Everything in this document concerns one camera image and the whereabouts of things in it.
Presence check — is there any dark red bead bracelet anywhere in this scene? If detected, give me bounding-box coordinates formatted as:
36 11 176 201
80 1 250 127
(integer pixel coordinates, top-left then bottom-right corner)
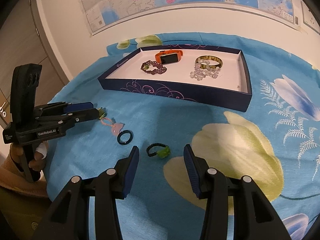
140 60 168 75

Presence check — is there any orange smart watch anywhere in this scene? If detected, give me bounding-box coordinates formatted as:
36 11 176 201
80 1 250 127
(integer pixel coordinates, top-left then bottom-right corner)
155 49 183 65

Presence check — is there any clear crystal bead bracelet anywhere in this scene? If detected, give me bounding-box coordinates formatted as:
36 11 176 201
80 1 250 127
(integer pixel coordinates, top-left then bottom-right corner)
189 61 221 81

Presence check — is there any tortoiseshell bangle bracelet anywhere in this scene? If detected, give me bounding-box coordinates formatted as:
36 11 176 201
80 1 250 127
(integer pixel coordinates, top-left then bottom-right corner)
195 55 224 70

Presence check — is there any brown sleeved left forearm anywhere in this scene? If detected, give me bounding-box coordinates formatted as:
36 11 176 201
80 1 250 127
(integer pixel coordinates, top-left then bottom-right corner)
1 156 52 239

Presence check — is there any dark blue jewelry tray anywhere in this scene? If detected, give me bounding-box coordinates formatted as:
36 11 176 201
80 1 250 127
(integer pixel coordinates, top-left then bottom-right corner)
98 44 252 112

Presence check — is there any person's left hand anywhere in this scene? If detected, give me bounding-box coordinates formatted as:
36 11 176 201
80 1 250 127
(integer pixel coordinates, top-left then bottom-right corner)
10 144 46 172

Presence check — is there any blue floral bed sheet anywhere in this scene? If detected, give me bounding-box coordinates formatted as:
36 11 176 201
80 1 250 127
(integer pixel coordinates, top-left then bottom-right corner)
53 33 319 239

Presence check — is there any brown wardrobe door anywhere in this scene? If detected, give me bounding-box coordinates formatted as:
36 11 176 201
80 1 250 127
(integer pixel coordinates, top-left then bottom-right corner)
1 0 69 128

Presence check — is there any pink charm cord bracelet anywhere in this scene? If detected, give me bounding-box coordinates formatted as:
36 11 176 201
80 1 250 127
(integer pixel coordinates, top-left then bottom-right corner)
100 117 125 137

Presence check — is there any small black ring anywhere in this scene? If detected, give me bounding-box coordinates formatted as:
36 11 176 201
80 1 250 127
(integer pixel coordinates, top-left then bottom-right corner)
117 129 133 146

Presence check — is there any black cord green bead bracelet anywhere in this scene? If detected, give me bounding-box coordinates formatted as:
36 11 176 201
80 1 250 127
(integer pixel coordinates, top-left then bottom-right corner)
145 142 172 159

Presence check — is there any white wall socket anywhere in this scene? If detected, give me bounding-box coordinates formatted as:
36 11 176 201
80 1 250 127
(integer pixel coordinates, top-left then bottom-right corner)
301 1 320 34

